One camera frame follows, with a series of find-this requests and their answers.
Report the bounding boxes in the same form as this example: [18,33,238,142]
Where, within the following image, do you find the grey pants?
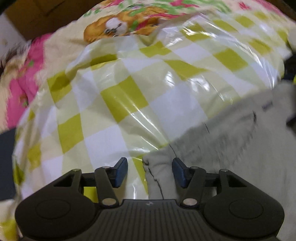
[143,81,295,240]

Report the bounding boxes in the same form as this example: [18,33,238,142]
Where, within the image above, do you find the green checkered plastic sheet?
[1,11,295,240]

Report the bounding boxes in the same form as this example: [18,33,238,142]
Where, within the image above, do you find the dark navy folded cloth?
[0,128,16,201]

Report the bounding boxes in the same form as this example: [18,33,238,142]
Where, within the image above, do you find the cartoon print quilt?
[1,1,289,132]

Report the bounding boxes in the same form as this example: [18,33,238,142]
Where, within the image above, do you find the brown wooden wardrobe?
[4,0,100,40]

